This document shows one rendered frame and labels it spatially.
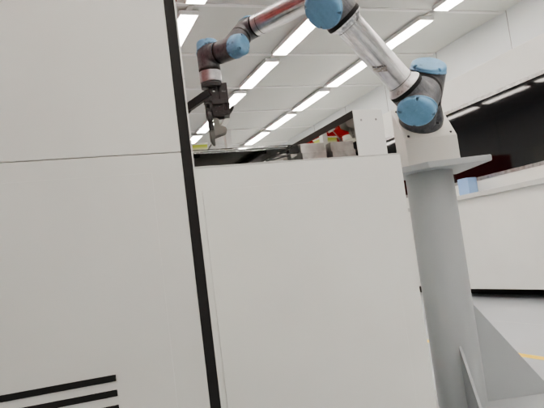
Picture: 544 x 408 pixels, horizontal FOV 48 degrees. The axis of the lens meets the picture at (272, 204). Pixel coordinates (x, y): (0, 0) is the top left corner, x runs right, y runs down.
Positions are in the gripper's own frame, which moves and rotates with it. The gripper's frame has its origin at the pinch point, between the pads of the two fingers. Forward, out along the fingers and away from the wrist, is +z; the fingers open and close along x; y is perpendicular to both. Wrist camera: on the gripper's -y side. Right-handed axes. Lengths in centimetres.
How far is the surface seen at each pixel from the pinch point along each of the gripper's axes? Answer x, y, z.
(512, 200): 248, 236, 23
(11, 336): -89, -43, 49
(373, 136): -40, 44, 11
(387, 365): -48, 36, 72
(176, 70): -80, -8, -1
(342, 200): -50, 30, 28
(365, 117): -40, 42, 5
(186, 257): -80, -10, 38
